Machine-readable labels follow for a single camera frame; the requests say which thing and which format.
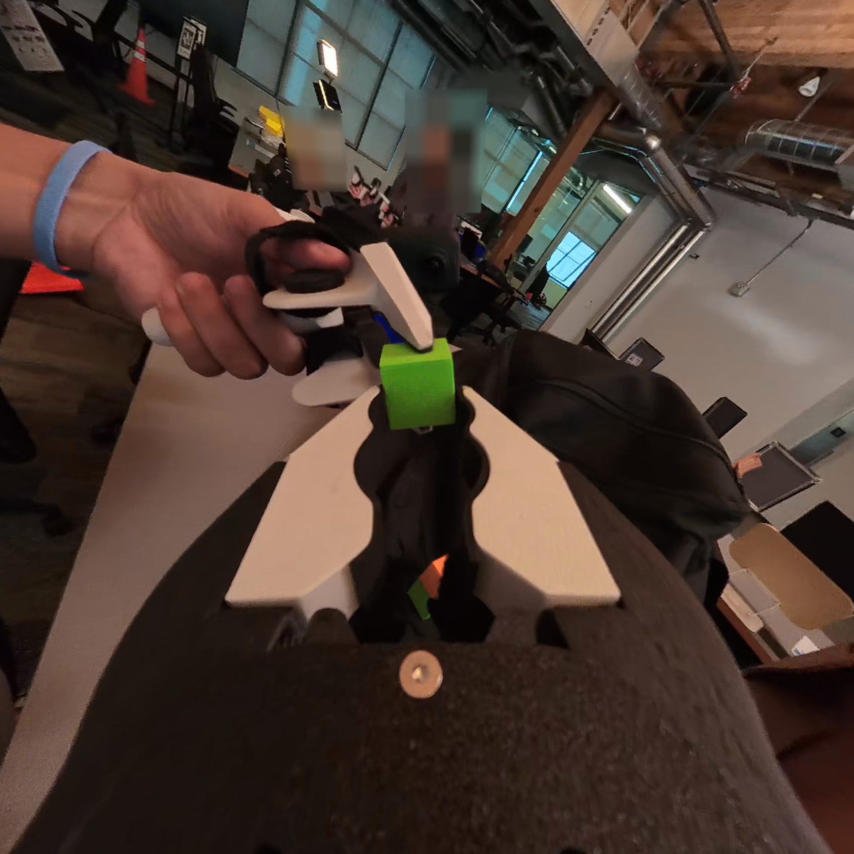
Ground black backpack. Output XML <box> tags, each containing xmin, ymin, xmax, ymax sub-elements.
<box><xmin>354</xmin><ymin>330</ymin><xmax>753</xmax><ymax>641</ymax></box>

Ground white wall poster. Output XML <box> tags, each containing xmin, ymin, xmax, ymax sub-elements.
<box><xmin>0</xmin><ymin>0</ymin><xmax>65</xmax><ymax>72</ymax></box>

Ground orange traffic cone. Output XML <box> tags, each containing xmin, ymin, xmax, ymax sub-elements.
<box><xmin>117</xmin><ymin>25</ymin><xmax>157</xmax><ymax>108</ymax></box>

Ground sign stand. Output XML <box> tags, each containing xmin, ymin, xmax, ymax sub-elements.
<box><xmin>167</xmin><ymin>16</ymin><xmax>209</xmax><ymax>151</ymax></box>

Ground silver ventilation duct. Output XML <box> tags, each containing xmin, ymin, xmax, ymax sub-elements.
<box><xmin>744</xmin><ymin>119</ymin><xmax>854</xmax><ymax>161</ymax></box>

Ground silver wall pipes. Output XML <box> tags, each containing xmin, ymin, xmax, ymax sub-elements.
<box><xmin>590</xmin><ymin>127</ymin><xmax>718</xmax><ymax>338</ymax></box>

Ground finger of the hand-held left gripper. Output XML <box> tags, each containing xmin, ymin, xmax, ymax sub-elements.
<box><xmin>359</xmin><ymin>240</ymin><xmax>435</xmax><ymax>353</ymax></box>
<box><xmin>291</xmin><ymin>362</ymin><xmax>384</xmax><ymax>408</ymax></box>

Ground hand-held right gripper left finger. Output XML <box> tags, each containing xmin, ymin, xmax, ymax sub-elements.
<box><xmin>226</xmin><ymin>386</ymin><xmax>389</xmax><ymax>620</ymax></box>

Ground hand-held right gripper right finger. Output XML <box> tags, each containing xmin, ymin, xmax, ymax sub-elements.
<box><xmin>459</xmin><ymin>386</ymin><xmax>621</xmax><ymax>609</ymax></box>

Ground orange red flat object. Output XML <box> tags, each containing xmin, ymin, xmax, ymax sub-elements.
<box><xmin>19</xmin><ymin>260</ymin><xmax>85</xmax><ymax>296</ymax></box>

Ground wooden post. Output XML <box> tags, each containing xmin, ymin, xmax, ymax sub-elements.
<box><xmin>490</xmin><ymin>90</ymin><xmax>618</xmax><ymax>271</ymax></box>

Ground person's left hand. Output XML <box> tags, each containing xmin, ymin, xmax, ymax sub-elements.
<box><xmin>90</xmin><ymin>165</ymin><xmax>352</xmax><ymax>380</ymax></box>

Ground blue wristband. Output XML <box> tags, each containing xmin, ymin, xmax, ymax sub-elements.
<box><xmin>33</xmin><ymin>140</ymin><xmax>113</xmax><ymax>280</ymax></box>

